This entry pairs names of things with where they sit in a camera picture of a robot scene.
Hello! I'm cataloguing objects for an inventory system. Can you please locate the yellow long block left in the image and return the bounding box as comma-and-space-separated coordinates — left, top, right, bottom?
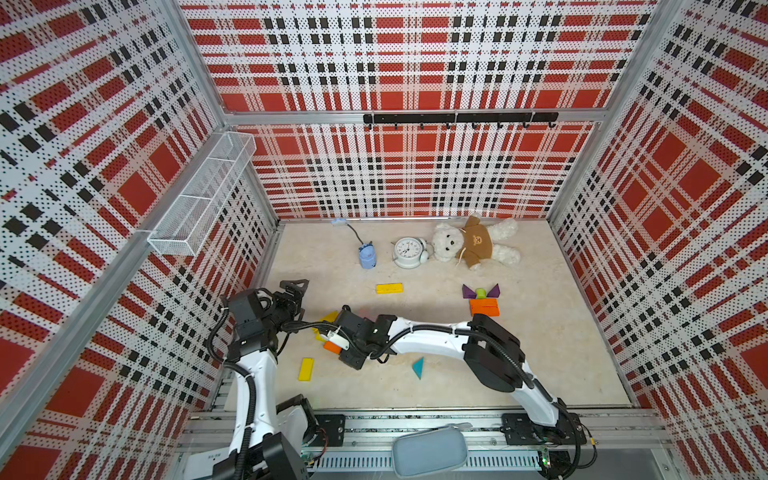
313, 310, 339, 334

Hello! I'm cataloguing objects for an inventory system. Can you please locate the white wire basket shelf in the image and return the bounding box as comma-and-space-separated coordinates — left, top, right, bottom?
148, 132, 256, 257

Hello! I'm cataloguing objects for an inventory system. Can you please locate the white alarm clock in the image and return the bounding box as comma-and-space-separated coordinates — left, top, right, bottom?
393, 237, 429, 269

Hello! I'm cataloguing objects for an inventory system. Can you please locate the white teddy bear brown hoodie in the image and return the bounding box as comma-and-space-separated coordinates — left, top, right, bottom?
431, 216, 521, 270

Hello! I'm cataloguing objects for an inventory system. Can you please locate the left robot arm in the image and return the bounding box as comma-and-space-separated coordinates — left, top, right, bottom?
205, 279, 318, 479

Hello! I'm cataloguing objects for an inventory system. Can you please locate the teal triangle block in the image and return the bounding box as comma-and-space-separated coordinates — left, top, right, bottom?
412, 358, 424, 379

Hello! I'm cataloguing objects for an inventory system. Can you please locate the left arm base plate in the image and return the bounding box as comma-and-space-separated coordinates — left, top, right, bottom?
304, 414, 346, 447

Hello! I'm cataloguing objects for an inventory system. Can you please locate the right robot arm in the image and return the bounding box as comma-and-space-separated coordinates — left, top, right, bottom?
284, 306, 588, 446

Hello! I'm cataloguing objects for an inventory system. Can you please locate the orange rectangular block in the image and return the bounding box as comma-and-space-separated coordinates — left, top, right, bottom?
470, 305, 500, 317

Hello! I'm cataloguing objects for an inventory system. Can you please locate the yellow block bottom left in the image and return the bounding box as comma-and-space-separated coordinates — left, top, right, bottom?
298, 358, 314, 382

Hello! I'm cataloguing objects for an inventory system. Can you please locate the grey pouch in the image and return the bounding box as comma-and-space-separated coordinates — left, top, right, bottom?
392, 426, 469, 479

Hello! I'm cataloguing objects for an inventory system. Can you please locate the purple triangle block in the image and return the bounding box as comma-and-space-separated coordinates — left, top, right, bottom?
486, 284, 500, 299
462, 285, 477, 299

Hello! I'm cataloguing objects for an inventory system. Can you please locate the yellow long block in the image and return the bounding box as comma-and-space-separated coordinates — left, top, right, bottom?
313, 310, 339, 334
376, 283, 404, 295

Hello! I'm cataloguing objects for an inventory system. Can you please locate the white box device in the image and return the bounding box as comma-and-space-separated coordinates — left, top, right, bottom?
182, 447, 237, 480

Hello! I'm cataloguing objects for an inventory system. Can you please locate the black hook rail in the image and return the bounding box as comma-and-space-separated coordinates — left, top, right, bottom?
362, 111, 560, 126

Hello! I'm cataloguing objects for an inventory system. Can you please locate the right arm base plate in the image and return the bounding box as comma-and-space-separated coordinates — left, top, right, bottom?
501, 413, 588, 446

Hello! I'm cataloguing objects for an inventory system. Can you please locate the yellow long block top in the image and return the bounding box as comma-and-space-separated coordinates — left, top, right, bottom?
376, 283, 404, 295

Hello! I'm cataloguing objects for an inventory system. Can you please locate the orange trapezoid block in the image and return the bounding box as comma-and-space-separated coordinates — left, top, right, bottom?
470, 298, 498, 309

